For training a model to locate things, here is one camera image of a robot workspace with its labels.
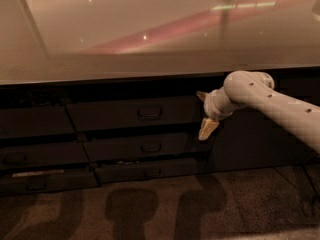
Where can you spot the dark grey drawer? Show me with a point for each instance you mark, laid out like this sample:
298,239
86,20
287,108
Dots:
71,179
34,122
145,146
118,114
149,170
42,155

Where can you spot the dark grey cabinet door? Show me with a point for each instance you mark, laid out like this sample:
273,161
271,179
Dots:
249,139

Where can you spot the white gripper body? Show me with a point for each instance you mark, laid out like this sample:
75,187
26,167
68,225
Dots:
209,106

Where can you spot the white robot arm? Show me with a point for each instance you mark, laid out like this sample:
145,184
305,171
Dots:
256,90

